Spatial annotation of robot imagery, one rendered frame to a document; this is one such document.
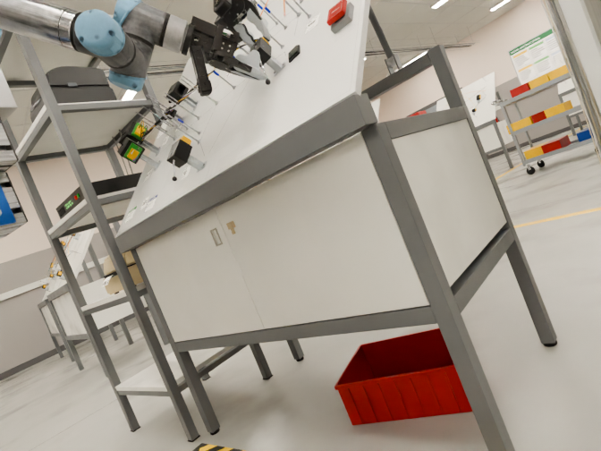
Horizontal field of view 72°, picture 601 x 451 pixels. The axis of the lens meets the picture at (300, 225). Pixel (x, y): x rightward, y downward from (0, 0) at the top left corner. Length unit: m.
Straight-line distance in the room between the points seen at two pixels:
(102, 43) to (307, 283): 0.70
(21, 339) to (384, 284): 7.71
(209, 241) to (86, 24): 0.68
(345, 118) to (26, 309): 7.81
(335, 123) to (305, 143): 0.09
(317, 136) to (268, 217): 0.30
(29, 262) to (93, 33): 7.65
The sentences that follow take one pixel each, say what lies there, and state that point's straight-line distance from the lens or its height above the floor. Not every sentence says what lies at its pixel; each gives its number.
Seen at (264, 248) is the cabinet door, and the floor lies 0.63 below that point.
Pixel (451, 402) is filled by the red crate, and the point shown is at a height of 0.04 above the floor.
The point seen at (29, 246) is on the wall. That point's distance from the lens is 8.52.
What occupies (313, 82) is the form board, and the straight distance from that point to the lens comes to 1.02.
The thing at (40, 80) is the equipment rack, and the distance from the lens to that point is 1.97.
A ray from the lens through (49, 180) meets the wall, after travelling 8.84.
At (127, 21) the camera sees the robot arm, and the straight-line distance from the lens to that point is 1.08.
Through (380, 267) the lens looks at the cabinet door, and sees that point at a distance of 0.95.
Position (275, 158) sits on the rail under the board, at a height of 0.83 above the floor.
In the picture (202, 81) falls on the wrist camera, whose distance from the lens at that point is 1.07.
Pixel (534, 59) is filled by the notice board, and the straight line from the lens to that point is 12.36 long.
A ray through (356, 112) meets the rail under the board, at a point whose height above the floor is 0.83.
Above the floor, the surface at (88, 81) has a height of 1.57.
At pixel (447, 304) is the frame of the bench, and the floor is 0.40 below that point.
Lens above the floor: 0.70
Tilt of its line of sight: 2 degrees down
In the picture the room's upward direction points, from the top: 22 degrees counter-clockwise
